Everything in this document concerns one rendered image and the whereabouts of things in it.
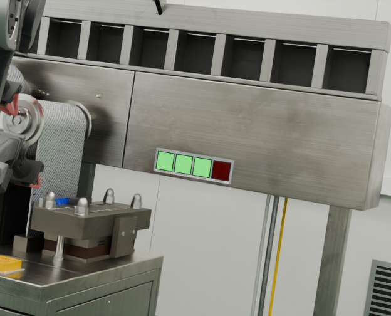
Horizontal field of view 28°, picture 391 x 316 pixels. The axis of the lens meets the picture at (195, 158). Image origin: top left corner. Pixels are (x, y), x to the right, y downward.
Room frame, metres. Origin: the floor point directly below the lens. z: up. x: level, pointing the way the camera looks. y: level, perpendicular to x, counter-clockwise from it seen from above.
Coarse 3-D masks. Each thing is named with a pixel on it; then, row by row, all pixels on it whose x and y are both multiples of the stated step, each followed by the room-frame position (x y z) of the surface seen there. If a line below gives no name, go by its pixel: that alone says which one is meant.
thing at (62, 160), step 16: (48, 144) 2.18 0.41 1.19; (64, 144) 2.25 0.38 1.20; (80, 144) 2.33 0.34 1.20; (48, 160) 2.19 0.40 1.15; (64, 160) 2.26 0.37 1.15; (80, 160) 2.35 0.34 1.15; (48, 176) 2.20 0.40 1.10; (64, 176) 2.27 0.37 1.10; (32, 192) 2.13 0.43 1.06; (64, 192) 2.28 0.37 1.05
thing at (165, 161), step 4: (160, 152) 2.34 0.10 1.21; (164, 152) 2.34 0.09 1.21; (160, 156) 2.34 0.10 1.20; (164, 156) 2.34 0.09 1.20; (168, 156) 2.33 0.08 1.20; (172, 156) 2.33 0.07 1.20; (160, 160) 2.34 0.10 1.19; (164, 160) 2.34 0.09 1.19; (168, 160) 2.33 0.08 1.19; (172, 160) 2.33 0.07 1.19; (160, 164) 2.34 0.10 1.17; (164, 164) 2.33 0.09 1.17; (168, 164) 2.33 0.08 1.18; (160, 168) 2.34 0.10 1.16; (164, 168) 2.33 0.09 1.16; (168, 168) 2.33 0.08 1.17
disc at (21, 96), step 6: (24, 96) 2.15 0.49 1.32; (30, 96) 2.15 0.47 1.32; (36, 102) 2.14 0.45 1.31; (36, 108) 2.14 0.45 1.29; (42, 108) 2.13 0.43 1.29; (0, 114) 2.18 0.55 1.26; (42, 114) 2.13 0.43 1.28; (0, 120) 2.18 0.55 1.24; (42, 120) 2.13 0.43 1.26; (0, 126) 2.18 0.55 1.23; (42, 126) 2.13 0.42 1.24; (36, 132) 2.13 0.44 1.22; (42, 132) 2.13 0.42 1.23; (36, 138) 2.13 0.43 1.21; (30, 144) 2.14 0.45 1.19
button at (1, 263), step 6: (0, 258) 1.87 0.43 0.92; (6, 258) 1.88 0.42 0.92; (12, 258) 1.89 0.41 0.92; (0, 264) 1.84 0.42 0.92; (6, 264) 1.84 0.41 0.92; (12, 264) 1.86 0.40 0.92; (18, 264) 1.88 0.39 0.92; (0, 270) 1.83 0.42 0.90; (6, 270) 1.84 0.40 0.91; (12, 270) 1.86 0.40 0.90
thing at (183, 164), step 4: (180, 156) 2.32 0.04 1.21; (184, 156) 2.31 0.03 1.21; (176, 160) 2.32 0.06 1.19; (180, 160) 2.32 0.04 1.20; (184, 160) 2.31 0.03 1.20; (188, 160) 2.31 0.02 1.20; (176, 164) 2.32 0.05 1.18; (180, 164) 2.31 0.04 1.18; (184, 164) 2.31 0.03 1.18; (188, 164) 2.31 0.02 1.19; (176, 168) 2.32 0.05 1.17; (180, 168) 2.31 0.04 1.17; (184, 168) 2.31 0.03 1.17; (188, 168) 2.31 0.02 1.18; (184, 172) 2.31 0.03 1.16; (188, 172) 2.30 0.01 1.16
